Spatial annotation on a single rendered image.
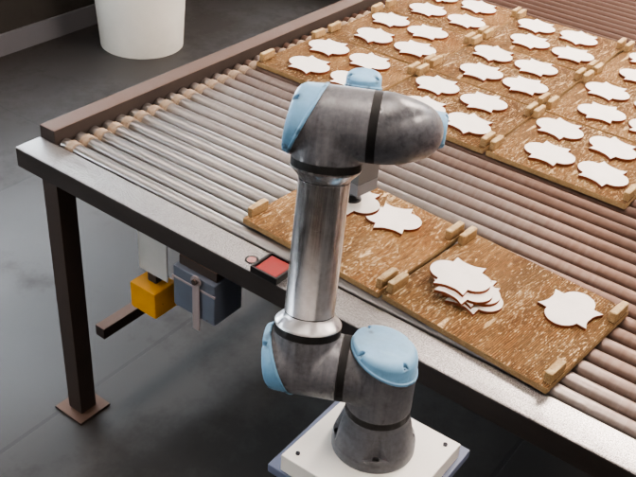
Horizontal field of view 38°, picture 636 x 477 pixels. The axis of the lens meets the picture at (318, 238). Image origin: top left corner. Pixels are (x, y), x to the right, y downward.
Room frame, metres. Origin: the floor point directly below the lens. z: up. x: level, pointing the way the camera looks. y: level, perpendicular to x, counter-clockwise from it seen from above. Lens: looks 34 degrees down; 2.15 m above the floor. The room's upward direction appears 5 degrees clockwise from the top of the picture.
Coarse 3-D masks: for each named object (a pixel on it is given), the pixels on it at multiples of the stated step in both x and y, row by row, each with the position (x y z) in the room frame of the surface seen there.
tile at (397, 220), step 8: (384, 208) 1.91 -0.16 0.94; (392, 208) 1.92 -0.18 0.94; (400, 208) 1.92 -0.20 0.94; (368, 216) 1.87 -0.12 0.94; (376, 216) 1.88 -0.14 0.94; (384, 216) 1.88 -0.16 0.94; (392, 216) 1.88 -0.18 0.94; (400, 216) 1.89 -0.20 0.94; (408, 216) 1.89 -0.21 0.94; (416, 216) 1.89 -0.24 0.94; (376, 224) 1.84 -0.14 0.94; (384, 224) 1.84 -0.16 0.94; (392, 224) 1.84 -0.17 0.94; (400, 224) 1.85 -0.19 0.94; (408, 224) 1.85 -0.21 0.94; (416, 224) 1.85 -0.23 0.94; (400, 232) 1.81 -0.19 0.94
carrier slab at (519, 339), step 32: (448, 256) 1.74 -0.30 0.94; (480, 256) 1.75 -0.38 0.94; (512, 256) 1.76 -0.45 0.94; (416, 288) 1.61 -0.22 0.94; (512, 288) 1.64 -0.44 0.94; (544, 288) 1.65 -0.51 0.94; (576, 288) 1.66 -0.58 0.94; (448, 320) 1.51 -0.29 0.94; (480, 320) 1.52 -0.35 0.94; (512, 320) 1.53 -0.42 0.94; (544, 320) 1.53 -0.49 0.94; (608, 320) 1.55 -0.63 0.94; (480, 352) 1.42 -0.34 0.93; (512, 352) 1.42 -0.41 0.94; (544, 352) 1.43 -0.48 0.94; (576, 352) 1.44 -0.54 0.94; (544, 384) 1.33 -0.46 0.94
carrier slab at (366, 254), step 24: (384, 192) 2.00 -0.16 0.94; (264, 216) 1.85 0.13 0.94; (288, 216) 1.86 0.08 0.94; (360, 216) 1.88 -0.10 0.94; (432, 216) 1.91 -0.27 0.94; (288, 240) 1.75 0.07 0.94; (360, 240) 1.78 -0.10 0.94; (384, 240) 1.79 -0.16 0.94; (408, 240) 1.79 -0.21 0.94; (432, 240) 1.80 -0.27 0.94; (456, 240) 1.83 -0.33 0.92; (360, 264) 1.68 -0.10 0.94; (384, 264) 1.69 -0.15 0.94; (408, 264) 1.70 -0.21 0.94; (360, 288) 1.61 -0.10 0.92; (384, 288) 1.60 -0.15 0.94
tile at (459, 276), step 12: (432, 264) 1.66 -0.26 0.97; (444, 264) 1.66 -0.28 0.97; (456, 264) 1.67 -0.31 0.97; (468, 264) 1.67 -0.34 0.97; (444, 276) 1.62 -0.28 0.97; (456, 276) 1.62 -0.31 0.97; (468, 276) 1.62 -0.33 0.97; (480, 276) 1.63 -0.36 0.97; (456, 288) 1.58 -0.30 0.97; (468, 288) 1.58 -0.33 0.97; (480, 288) 1.58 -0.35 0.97
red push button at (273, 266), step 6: (270, 258) 1.69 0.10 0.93; (276, 258) 1.69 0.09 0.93; (264, 264) 1.66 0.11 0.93; (270, 264) 1.67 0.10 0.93; (276, 264) 1.67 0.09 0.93; (282, 264) 1.67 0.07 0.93; (288, 264) 1.67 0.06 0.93; (264, 270) 1.64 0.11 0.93; (270, 270) 1.64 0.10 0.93; (276, 270) 1.65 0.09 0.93; (282, 270) 1.65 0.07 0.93; (276, 276) 1.62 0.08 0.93
